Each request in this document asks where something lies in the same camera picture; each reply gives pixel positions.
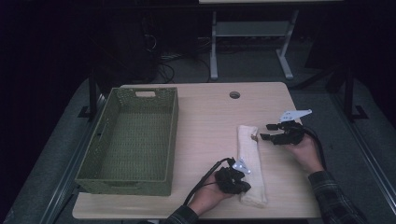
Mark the left hand-held gripper cable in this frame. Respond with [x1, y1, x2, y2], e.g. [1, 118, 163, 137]
[183, 157, 236, 206]

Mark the white cloth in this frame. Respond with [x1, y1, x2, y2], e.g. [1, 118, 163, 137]
[236, 124, 269, 209]

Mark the person's left hand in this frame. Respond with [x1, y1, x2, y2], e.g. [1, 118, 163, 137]
[188, 172, 234, 216]

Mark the green woven basket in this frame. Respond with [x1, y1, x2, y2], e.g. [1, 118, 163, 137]
[74, 87, 180, 197]

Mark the person's right hand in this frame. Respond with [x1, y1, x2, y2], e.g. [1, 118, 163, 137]
[284, 136, 325, 175]

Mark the black metal post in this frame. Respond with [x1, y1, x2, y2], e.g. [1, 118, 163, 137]
[78, 69, 100, 120]
[344, 66, 370, 122]

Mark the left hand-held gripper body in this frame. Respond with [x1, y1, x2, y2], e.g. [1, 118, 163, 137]
[214, 158, 251, 194]

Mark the grey metal stand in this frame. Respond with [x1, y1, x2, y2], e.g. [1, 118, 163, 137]
[209, 9, 300, 81]

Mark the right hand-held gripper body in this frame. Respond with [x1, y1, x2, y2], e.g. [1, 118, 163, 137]
[273, 108, 313, 146]

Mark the tangle of floor cables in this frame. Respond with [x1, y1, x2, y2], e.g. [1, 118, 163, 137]
[152, 52, 213, 84]

